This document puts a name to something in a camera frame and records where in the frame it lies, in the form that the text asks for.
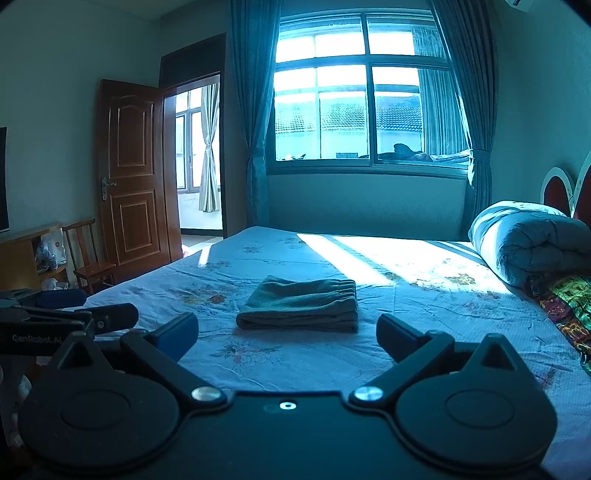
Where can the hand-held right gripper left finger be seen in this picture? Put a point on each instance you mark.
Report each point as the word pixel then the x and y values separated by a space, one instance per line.
pixel 178 334

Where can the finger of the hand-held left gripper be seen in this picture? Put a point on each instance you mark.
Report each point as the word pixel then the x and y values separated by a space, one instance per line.
pixel 64 297
pixel 115 316

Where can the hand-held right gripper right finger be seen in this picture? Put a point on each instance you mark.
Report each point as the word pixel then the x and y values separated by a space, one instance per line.
pixel 392 337

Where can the grey-green pants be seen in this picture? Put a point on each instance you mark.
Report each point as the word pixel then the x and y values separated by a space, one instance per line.
pixel 300 304

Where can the wooden chair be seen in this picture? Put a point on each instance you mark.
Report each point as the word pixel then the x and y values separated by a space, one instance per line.
pixel 90 270

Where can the white bag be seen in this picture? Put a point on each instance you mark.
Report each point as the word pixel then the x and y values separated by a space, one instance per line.
pixel 53 251

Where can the bed with floral sheet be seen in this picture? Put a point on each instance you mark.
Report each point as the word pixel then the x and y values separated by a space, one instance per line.
pixel 415 286

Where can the wooden cabinet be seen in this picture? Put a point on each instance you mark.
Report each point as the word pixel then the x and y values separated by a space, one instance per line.
pixel 18 258

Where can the black television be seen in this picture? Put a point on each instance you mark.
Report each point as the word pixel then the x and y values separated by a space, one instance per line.
pixel 3 180

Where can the brown wooden door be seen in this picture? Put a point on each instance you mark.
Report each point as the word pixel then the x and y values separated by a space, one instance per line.
pixel 134 184

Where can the rolled grey quilt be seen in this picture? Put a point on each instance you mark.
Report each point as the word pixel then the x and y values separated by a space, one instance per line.
pixel 531 240

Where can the colourful printed blanket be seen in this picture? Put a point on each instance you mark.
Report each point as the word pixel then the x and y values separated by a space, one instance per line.
pixel 570 309

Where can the white tied curtain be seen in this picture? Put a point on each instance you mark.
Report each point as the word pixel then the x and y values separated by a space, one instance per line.
pixel 208 152

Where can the dark cloth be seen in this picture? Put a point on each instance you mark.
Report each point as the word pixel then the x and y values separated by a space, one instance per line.
pixel 406 152

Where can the tall side-room window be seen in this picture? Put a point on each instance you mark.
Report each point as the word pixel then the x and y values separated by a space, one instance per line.
pixel 187 138

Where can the red and white headboard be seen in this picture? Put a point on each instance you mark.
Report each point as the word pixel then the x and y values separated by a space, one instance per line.
pixel 556 191

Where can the blue window curtain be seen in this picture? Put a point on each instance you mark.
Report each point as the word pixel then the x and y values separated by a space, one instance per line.
pixel 471 83
pixel 254 101

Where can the large bedroom window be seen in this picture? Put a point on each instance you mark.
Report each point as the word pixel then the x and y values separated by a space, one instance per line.
pixel 364 92

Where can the white air conditioner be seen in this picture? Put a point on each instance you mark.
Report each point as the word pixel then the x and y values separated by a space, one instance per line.
pixel 519 3

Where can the dark door frame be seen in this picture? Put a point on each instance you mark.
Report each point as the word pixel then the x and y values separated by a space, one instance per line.
pixel 194 60

